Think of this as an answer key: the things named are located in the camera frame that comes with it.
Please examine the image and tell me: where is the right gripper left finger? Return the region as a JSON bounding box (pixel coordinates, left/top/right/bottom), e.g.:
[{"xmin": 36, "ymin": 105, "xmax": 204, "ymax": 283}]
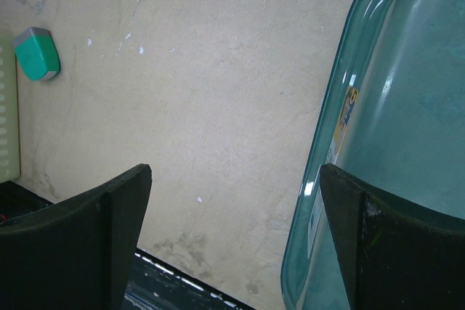
[{"xmin": 1, "ymin": 164, "xmax": 152, "ymax": 309}]

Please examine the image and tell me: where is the light green plastic tray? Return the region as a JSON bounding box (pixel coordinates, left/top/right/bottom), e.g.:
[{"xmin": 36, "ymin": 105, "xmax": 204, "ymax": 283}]
[{"xmin": 0, "ymin": 32, "xmax": 20, "ymax": 183}]

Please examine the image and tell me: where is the small teal green block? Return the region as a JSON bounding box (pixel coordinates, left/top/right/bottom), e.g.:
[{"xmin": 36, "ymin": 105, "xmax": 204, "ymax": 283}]
[{"xmin": 12, "ymin": 27, "xmax": 61, "ymax": 81}]

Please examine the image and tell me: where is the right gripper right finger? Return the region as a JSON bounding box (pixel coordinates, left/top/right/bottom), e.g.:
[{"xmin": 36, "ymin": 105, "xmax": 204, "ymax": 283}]
[{"xmin": 320, "ymin": 164, "xmax": 464, "ymax": 309}]

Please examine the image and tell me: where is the blue transparent basket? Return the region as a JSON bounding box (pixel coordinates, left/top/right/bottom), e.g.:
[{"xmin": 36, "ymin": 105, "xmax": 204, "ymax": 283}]
[{"xmin": 280, "ymin": 0, "xmax": 464, "ymax": 309}]

